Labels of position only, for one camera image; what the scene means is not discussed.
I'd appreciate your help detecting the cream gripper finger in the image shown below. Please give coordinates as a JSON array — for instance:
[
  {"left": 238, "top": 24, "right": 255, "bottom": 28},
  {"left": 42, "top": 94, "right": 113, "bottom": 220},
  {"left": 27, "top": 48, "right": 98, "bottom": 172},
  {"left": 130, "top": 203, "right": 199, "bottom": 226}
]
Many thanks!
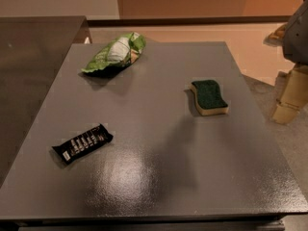
[
  {"left": 271, "top": 64, "right": 308, "bottom": 124},
  {"left": 269, "top": 24, "right": 286, "bottom": 41}
]

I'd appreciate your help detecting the black rxbar chocolate bar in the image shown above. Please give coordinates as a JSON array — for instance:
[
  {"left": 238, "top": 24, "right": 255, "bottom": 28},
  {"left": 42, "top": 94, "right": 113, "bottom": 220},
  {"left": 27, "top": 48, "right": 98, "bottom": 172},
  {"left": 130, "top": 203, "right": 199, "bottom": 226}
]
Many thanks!
[{"left": 53, "top": 124, "right": 114, "bottom": 165}]

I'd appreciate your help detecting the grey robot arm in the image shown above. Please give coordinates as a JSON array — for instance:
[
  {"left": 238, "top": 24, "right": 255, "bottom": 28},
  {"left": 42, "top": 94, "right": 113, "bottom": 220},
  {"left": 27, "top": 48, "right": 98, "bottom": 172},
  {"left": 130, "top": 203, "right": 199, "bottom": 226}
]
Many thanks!
[{"left": 271, "top": 0, "right": 308, "bottom": 124}]

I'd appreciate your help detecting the green yellow sponge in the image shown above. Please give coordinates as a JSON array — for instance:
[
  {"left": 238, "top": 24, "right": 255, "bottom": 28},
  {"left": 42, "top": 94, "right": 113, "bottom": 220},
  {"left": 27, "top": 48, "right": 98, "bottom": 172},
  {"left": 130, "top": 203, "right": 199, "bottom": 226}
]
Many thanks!
[{"left": 191, "top": 80, "right": 228, "bottom": 116}]

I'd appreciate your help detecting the green chip bag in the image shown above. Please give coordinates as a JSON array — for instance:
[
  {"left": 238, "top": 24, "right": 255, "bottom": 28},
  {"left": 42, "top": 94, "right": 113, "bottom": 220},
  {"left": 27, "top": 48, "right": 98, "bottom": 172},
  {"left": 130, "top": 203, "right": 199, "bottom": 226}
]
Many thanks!
[{"left": 82, "top": 32, "right": 146, "bottom": 74}]

